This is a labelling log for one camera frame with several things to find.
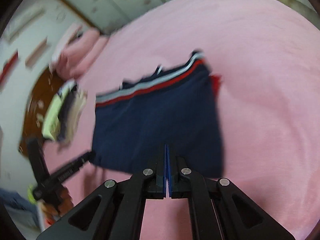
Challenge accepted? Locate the navy red varsity jacket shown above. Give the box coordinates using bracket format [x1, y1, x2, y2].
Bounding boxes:
[92, 51, 223, 178]

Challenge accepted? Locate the person's hand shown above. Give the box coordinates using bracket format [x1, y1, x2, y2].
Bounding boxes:
[41, 187, 74, 220]

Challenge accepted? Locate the light green folded garment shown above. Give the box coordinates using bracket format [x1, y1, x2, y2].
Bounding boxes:
[42, 79, 78, 141]

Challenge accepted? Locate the dark grey folded garment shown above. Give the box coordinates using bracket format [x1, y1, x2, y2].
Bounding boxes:
[56, 85, 78, 142]

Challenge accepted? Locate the brown wooden headboard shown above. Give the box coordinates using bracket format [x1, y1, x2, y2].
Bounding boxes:
[18, 68, 65, 157]

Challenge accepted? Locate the folded pink quilt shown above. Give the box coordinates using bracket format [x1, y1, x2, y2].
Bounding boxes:
[55, 28, 109, 81]

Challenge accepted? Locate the pink pillow with lace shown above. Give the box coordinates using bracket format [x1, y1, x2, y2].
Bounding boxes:
[49, 22, 82, 73]

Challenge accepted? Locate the pink bed blanket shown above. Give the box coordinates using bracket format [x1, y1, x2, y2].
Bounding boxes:
[44, 0, 319, 239]

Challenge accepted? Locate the pink wall shelf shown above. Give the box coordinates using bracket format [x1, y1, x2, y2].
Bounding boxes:
[25, 37, 49, 68]

